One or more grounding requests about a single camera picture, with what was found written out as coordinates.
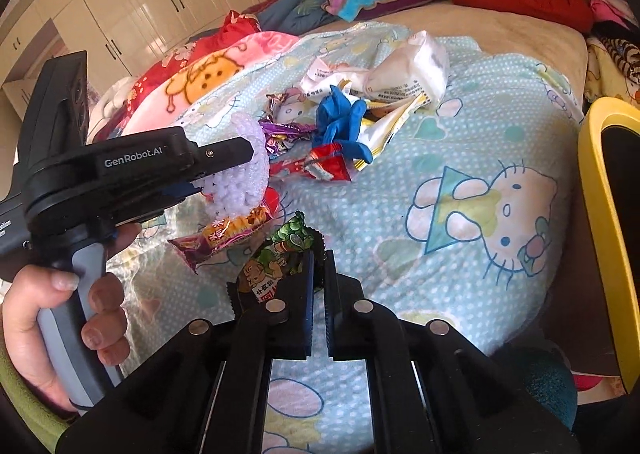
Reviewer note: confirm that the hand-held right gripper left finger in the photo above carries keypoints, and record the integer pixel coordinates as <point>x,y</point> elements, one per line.
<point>307,299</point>

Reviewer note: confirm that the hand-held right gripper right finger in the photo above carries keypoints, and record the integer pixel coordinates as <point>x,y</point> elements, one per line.
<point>331,304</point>

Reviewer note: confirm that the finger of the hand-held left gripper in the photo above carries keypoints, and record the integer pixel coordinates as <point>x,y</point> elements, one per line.
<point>225,152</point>
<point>180,191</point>

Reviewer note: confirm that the white foam fruit net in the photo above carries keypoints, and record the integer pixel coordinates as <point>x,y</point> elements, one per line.
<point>240,179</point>

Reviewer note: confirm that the green snack wrapper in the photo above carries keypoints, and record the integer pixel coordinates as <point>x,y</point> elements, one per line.
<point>280,239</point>

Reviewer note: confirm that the red snack wrapper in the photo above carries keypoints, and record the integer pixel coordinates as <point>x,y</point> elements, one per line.
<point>330,161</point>

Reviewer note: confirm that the yellow rimmed bin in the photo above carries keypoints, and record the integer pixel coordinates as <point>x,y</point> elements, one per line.
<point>595,184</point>

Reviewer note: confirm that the person's left forearm green sleeve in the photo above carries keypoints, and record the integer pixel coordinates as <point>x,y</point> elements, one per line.
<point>25,409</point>

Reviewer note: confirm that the person's left hand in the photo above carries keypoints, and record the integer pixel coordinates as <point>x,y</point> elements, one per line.
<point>22,334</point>

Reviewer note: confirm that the orange snack packet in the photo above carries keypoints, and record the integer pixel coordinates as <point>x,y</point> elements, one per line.
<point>225,231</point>

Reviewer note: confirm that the purple foil wrapper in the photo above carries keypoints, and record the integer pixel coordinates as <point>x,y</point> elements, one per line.
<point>285,136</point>

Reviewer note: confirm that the small brown foil wrapper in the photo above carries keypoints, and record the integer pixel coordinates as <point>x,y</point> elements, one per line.
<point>275,106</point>

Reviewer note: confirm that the pink cartoon blanket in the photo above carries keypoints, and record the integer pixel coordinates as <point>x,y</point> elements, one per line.
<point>210,74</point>

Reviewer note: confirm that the clear plastic wrap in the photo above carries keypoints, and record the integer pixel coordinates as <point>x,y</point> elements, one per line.
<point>165,294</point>

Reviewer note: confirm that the white printed paper wrapper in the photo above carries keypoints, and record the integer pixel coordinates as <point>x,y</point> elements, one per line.
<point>320,76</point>

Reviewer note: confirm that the red floral blanket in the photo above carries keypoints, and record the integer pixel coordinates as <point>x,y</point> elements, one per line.
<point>240,26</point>

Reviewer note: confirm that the light blue cartoon cat blanket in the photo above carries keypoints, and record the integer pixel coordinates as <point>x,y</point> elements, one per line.
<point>450,259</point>

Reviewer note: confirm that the blue floral quilt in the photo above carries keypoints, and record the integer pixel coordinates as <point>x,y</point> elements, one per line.
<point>295,9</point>

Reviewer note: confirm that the yellow and white wrapper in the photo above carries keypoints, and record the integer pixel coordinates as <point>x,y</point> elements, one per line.
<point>390,126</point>

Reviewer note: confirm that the white plastic bag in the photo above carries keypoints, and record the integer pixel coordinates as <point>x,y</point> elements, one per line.
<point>410,69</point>

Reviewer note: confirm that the person's teal trouser leg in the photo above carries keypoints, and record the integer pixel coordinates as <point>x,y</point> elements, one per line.
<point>545,379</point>

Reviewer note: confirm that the yellow cartoon blanket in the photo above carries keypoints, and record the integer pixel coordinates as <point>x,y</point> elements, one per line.
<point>615,69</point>

